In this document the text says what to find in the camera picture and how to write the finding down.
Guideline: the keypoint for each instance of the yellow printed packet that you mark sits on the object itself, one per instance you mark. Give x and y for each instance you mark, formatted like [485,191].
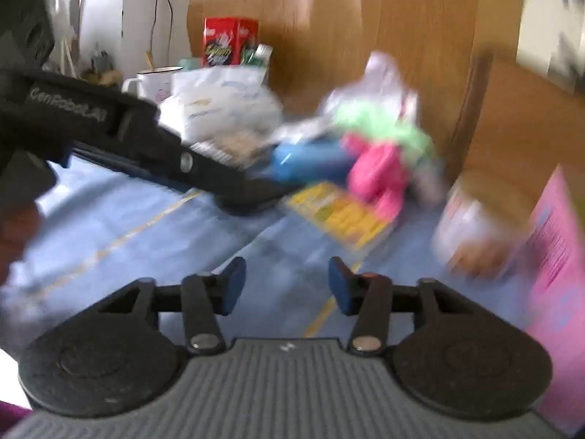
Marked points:
[340,217]

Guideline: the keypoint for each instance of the white curtain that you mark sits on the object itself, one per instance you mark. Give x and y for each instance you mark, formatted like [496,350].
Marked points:
[91,9]

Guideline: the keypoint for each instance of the pink box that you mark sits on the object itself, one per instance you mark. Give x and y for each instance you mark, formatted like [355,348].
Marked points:
[555,260]

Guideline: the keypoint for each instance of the white enamel mug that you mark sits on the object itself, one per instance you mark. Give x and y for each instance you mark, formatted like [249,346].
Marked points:
[153,83]

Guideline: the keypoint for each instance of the purple cloth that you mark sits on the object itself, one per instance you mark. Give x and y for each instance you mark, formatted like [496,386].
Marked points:
[9,414]

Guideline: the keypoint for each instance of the blue plastic case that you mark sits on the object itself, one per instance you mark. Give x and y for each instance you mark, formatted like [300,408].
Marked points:
[311,162]

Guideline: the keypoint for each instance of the white tissue pack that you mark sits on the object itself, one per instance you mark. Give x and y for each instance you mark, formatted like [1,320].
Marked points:
[219,100]

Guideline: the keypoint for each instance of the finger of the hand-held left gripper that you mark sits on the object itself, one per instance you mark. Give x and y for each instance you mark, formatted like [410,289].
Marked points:
[215,176]

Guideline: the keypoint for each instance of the white plastic bag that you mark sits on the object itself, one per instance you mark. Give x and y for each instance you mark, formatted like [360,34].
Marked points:
[379,80]

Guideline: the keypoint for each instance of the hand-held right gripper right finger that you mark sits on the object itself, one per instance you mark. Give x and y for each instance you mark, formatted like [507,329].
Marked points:
[342,289]

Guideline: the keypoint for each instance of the white tin can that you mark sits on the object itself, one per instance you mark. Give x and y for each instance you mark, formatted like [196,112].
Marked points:
[480,228]

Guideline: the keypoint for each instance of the blue tablecloth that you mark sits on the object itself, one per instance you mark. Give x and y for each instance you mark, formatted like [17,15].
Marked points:
[137,238]

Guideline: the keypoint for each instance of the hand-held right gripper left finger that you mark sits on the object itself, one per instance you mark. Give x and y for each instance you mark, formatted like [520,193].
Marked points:
[232,286]

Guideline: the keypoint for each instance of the green bottle white cap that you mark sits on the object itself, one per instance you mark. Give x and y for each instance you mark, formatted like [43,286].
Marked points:
[259,57]

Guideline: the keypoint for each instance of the red cereal box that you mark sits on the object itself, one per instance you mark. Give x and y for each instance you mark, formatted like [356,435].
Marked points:
[228,41]

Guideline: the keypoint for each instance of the wooden board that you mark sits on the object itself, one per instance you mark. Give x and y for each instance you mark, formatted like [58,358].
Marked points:
[411,18]

